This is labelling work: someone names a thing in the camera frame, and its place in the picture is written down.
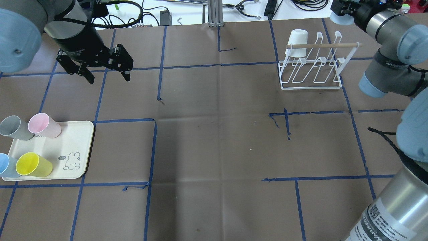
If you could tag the black power adapter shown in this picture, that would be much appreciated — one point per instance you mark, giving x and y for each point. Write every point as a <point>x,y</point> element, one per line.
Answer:
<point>165,18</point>

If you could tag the cream white plastic cup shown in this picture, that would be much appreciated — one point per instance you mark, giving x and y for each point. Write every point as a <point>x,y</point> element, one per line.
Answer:
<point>298,37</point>

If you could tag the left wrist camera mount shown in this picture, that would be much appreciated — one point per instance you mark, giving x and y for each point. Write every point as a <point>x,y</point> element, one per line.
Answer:
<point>94,8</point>

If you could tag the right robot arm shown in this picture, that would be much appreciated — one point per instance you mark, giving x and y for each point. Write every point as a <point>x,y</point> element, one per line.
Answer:
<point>399,212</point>

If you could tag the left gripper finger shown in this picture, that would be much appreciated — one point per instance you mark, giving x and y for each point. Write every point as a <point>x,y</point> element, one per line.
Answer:
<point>120,60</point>
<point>72,68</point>

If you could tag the pink plastic cup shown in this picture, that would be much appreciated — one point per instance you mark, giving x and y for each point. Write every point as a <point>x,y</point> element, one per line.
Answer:
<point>43,125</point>

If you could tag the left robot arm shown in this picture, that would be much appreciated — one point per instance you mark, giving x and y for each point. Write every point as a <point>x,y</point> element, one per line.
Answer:
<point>24,21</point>

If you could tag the cream plastic tray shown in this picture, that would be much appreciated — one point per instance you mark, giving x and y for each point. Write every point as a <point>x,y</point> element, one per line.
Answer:
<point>68,153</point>

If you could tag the white wire cup rack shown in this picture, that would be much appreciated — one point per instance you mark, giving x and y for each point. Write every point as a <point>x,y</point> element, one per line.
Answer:
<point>320,68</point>

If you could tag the aluminium frame post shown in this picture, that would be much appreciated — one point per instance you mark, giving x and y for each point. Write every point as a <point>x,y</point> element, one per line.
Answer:
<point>215,13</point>

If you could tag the light blue cup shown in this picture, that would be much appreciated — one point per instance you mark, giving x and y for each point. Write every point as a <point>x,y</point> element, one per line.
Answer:
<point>346,19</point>
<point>8,166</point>

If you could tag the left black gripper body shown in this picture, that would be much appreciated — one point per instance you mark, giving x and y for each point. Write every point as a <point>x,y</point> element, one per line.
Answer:
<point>81,43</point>

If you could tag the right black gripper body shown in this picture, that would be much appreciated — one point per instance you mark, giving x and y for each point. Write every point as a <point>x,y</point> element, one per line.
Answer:
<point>362,15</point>

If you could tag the grey plastic cup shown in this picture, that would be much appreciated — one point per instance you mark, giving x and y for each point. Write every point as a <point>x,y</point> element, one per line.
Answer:
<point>15,127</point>

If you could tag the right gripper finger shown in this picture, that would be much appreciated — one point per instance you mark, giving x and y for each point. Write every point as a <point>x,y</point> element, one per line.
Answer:
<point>343,7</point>

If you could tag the yellow plastic cup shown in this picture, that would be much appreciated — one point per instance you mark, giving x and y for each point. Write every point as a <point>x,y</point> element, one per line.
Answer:
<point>32,164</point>

